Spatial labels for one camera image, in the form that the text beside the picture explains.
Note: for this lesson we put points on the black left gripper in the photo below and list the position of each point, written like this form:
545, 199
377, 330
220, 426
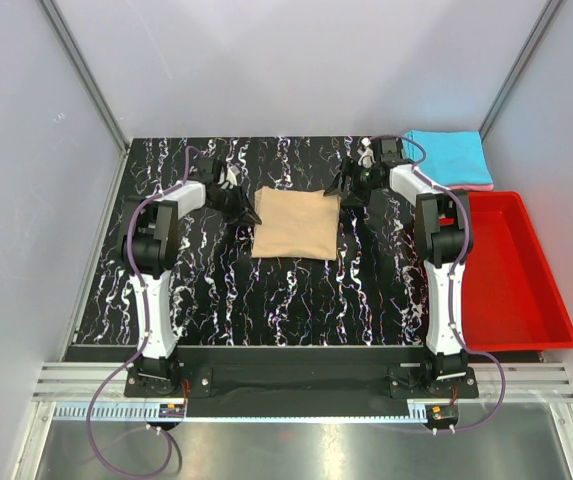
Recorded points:
243, 211

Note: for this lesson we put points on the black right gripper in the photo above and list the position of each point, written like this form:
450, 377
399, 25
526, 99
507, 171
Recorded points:
357, 198

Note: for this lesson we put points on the beige t shirt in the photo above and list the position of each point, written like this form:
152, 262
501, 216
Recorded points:
296, 224

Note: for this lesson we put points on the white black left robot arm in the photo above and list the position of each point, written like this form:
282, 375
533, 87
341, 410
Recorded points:
148, 246

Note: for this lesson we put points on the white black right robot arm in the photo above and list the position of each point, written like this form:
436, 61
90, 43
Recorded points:
442, 238

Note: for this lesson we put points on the folded light blue t shirt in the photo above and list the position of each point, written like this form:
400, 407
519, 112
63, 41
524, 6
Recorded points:
448, 157

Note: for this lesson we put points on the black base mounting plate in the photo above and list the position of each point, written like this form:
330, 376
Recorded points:
272, 406

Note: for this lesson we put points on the red plastic bin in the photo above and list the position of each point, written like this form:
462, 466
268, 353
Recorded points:
510, 300

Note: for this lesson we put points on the left aluminium corner post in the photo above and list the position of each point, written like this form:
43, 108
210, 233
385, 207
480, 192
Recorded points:
74, 54

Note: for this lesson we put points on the aluminium corner post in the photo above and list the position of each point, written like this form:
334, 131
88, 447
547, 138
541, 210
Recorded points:
74, 54
526, 54

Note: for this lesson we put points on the white slotted cable duct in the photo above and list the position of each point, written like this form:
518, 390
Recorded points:
116, 411

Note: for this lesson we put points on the right aluminium corner post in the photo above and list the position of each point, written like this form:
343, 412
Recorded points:
526, 54

